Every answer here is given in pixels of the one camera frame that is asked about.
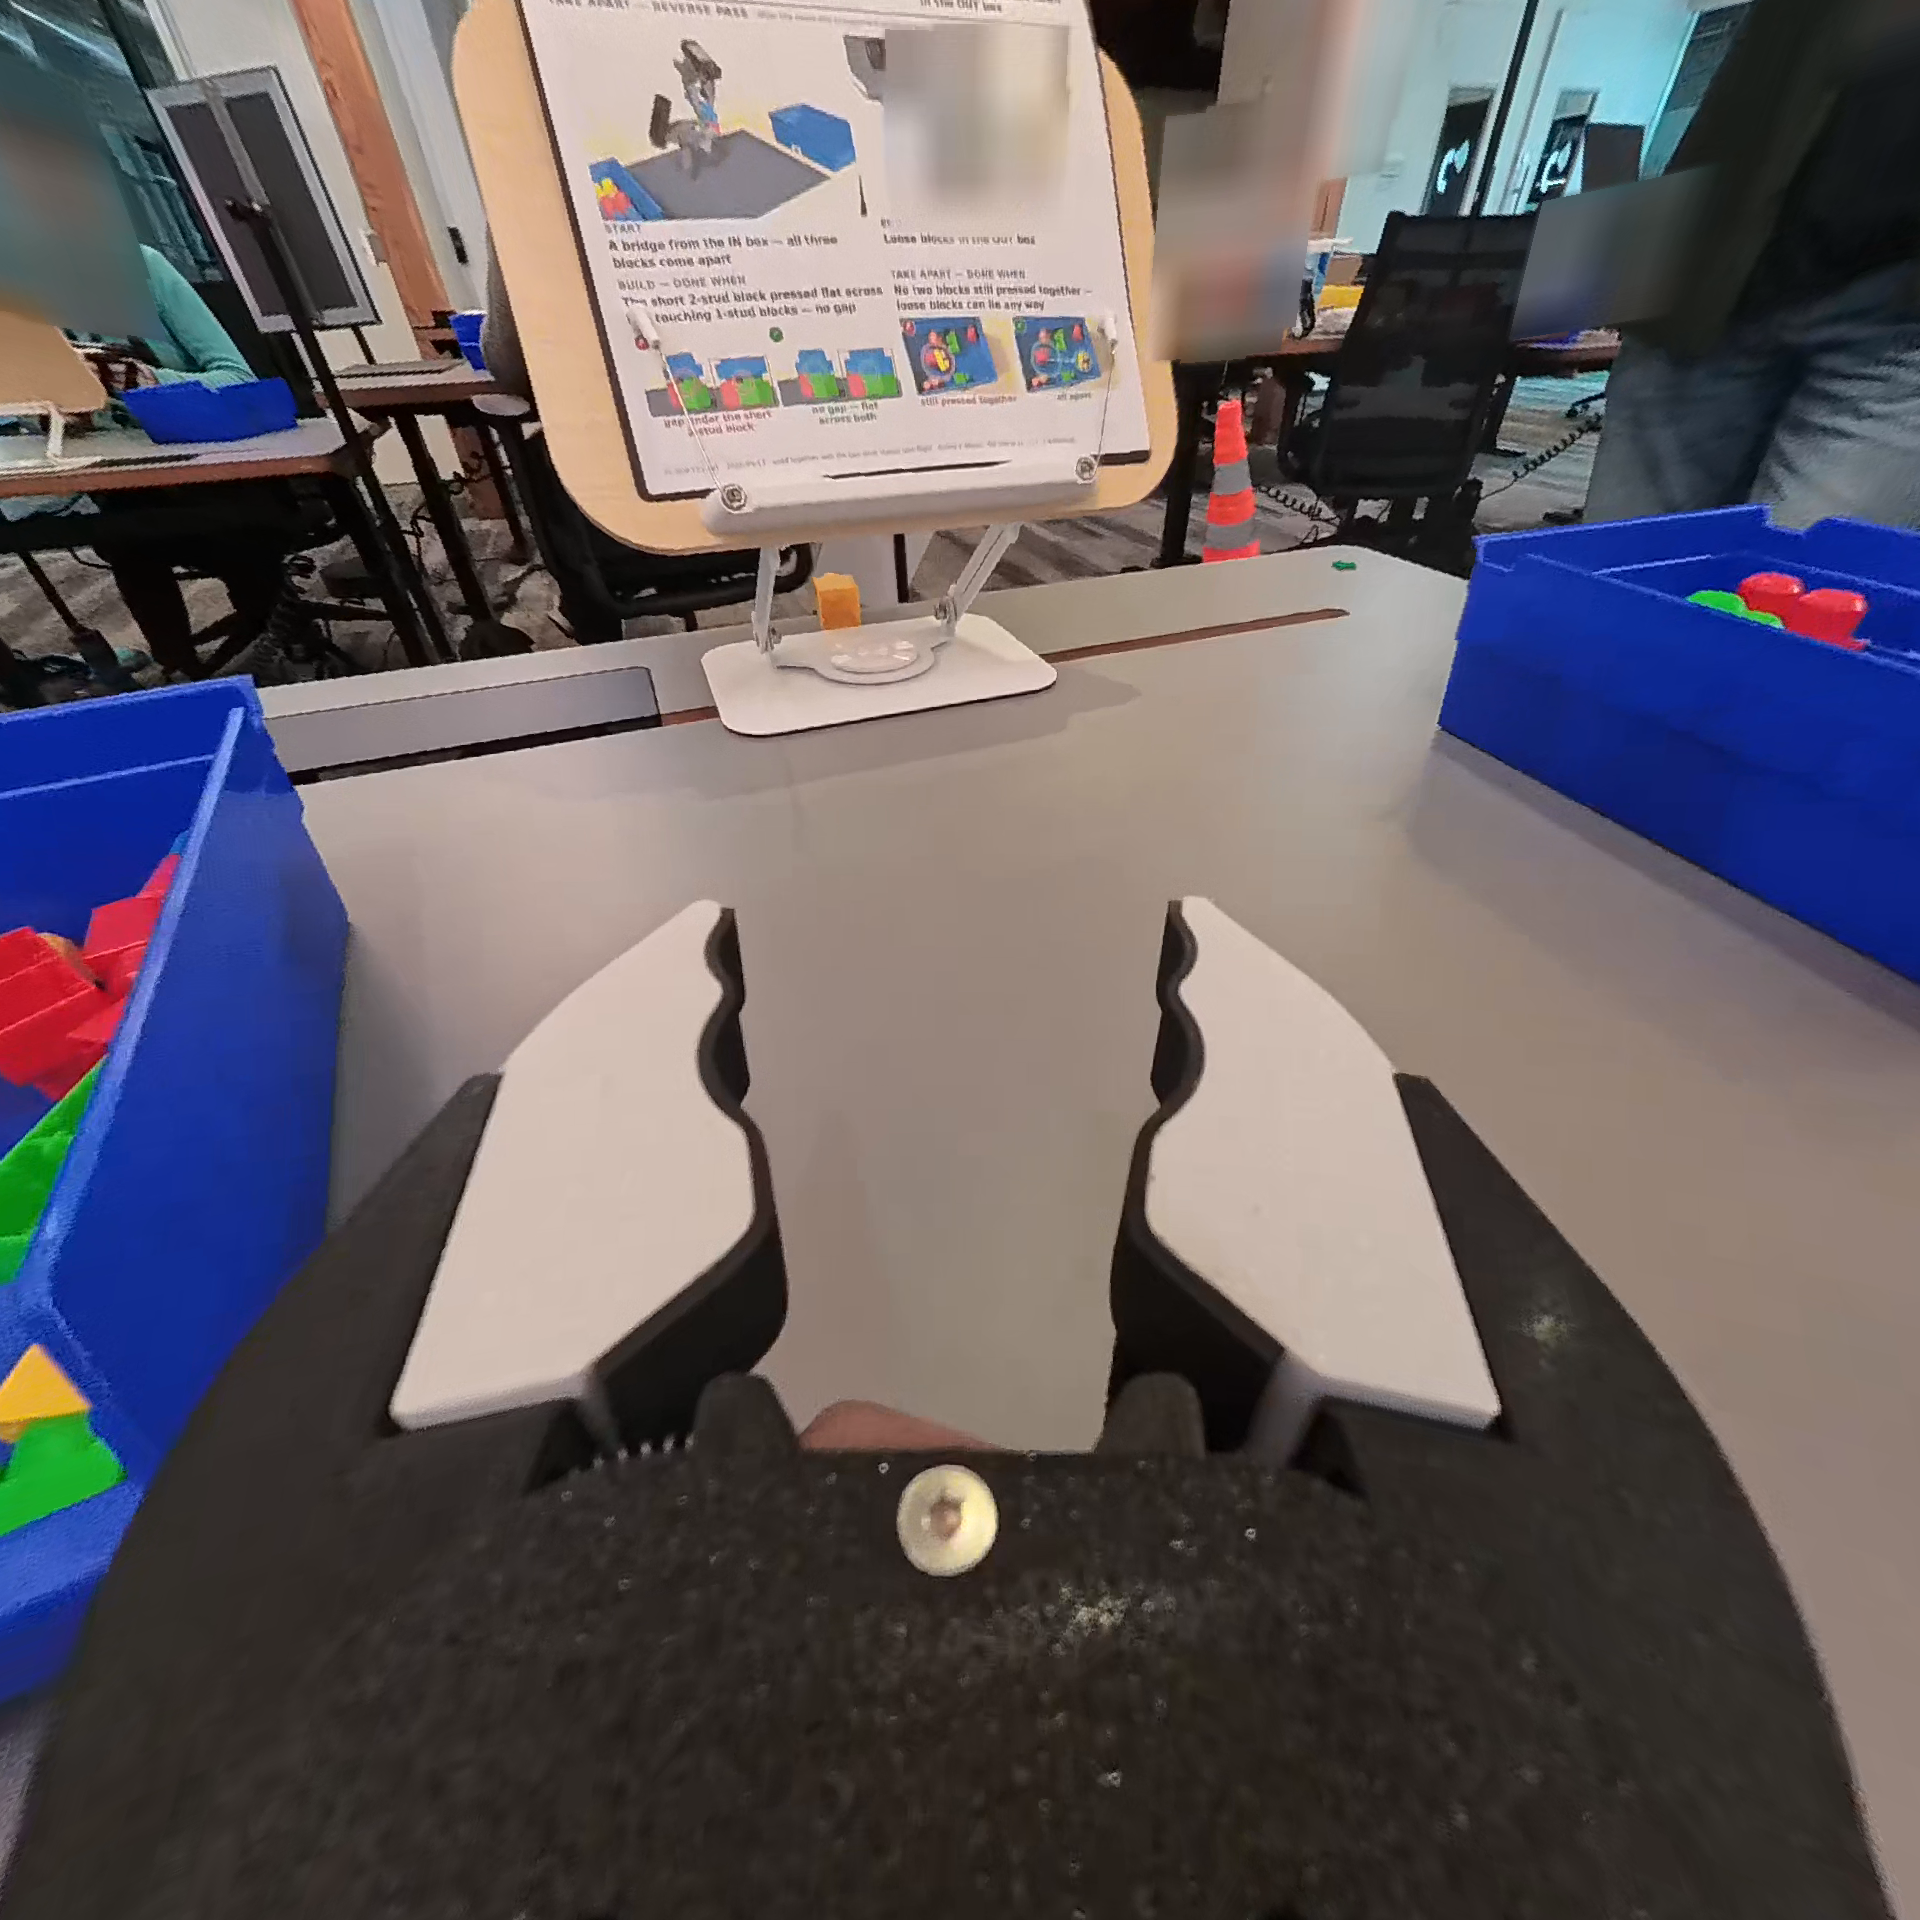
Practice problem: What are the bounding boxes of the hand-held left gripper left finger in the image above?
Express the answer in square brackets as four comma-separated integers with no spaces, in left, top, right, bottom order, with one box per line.
[393,902,789,1443]

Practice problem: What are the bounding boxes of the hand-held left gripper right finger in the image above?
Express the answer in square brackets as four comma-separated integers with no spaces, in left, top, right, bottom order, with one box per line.
[1119,895,1504,1446]

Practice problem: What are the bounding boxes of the blue plastic bin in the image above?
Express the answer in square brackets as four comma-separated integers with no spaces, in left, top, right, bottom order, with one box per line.
[0,673,352,1706]
[1440,505,1920,985]

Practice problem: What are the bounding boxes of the pile of colourful toy blocks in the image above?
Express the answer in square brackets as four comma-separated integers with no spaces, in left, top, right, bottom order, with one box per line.
[0,857,182,1539]
[1686,570,1871,647]

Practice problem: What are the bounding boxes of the orange traffic cone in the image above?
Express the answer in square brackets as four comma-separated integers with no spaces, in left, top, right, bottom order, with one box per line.
[1196,391,1265,563]

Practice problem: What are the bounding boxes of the black office chair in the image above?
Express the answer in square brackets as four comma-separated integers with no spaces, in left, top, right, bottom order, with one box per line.
[1291,212,1539,570]

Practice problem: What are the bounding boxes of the small blue tray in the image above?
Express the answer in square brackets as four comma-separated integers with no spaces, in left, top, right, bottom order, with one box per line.
[120,376,299,447]

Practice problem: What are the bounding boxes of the wooden clipboard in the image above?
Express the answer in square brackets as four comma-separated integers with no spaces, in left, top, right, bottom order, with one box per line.
[451,0,1176,560]

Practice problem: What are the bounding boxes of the printed instruction sheet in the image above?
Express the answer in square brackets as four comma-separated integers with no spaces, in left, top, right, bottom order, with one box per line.
[516,0,1157,502]

